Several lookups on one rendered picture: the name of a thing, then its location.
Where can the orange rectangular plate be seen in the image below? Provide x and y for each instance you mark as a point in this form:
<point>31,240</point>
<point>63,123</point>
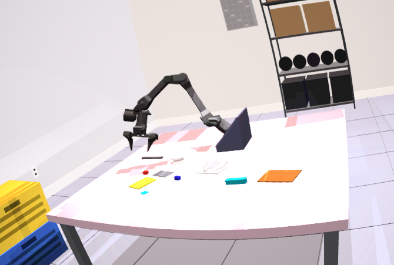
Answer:
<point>280,176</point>

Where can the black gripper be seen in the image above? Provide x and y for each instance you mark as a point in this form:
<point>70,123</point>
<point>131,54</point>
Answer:
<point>152,136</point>

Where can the yellow flat rectangular plate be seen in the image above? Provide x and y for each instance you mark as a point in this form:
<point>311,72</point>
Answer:
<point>142,183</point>

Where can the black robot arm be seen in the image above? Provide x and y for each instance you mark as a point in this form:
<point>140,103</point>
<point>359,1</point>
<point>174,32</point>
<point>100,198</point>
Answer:
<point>144,103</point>

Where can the cyan rectangular block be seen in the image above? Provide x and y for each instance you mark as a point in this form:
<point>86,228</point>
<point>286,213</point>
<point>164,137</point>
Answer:
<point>236,181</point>

